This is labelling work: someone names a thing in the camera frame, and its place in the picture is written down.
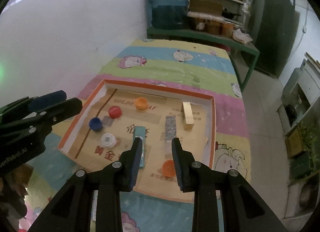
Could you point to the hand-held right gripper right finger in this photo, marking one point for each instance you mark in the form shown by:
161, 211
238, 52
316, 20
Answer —
176, 162

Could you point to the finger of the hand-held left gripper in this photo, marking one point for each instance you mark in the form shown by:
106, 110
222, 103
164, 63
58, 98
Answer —
65, 108
50, 98

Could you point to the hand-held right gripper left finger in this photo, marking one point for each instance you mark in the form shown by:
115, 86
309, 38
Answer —
137, 159

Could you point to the orange bottle cap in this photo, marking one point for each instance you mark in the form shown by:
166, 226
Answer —
168, 168
140, 103

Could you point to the teal flower-print box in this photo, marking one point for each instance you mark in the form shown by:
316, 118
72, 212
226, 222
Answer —
140, 132

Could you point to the grey speckled box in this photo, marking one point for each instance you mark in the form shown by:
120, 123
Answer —
170, 129

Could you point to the white bottle cap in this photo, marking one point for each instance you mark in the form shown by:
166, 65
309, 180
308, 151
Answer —
108, 140

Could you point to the dark blue bottle cap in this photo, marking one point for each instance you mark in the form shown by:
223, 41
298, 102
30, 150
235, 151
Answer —
95, 124

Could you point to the shallow cardboard tray box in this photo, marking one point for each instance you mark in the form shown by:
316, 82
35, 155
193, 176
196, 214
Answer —
152, 122

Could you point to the gold box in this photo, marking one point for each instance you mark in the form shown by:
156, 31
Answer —
188, 117

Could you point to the red bottle cap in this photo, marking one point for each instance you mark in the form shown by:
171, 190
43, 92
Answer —
115, 112

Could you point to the green shelf unit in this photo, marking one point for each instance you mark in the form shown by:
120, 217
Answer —
200, 36

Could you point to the green plant crate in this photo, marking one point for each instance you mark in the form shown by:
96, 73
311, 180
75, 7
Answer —
305, 152

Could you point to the orange jar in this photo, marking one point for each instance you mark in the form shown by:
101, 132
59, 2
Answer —
213, 26
228, 29

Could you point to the crumpled plastic bag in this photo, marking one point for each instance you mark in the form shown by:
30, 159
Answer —
242, 36

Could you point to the blue water jug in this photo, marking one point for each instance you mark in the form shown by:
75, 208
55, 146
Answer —
170, 5

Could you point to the white cabinet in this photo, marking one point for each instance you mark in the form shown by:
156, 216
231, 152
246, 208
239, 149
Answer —
307, 82

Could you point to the dark refrigerator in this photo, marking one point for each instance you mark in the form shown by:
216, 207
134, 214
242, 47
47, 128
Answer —
275, 27

